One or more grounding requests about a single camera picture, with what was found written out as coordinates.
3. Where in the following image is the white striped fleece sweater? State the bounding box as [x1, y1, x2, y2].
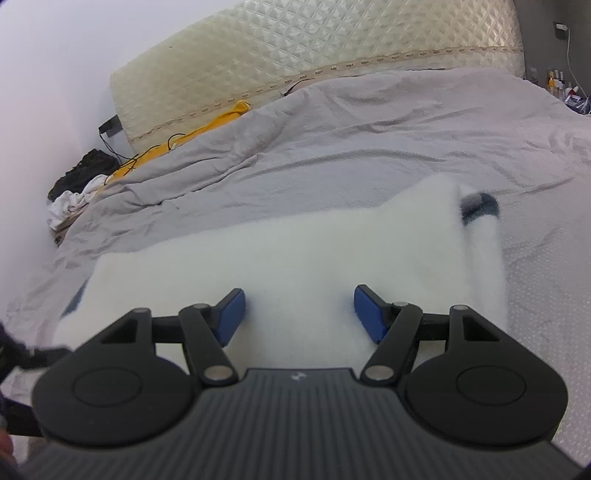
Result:
[54, 175, 508, 370]

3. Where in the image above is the white clothes pile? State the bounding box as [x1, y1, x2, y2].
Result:
[47, 174, 109, 231]

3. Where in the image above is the black clothes pile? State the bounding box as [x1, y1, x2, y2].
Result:
[47, 149, 119, 202]

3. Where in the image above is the person left hand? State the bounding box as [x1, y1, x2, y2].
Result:
[0, 429, 18, 466]

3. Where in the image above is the grey bed duvet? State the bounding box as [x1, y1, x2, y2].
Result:
[6, 69, 590, 462]

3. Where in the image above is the yellow pillow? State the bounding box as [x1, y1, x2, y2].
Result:
[102, 98, 252, 190]

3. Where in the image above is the cream quilted headboard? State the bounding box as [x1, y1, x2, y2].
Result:
[110, 0, 525, 135]

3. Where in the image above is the clutter of small bottles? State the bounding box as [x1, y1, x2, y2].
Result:
[544, 69, 590, 116]

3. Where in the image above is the black charging cable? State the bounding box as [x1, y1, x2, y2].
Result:
[98, 128, 188, 179]

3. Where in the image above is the white charger cable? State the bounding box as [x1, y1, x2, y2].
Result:
[553, 21, 591, 100]

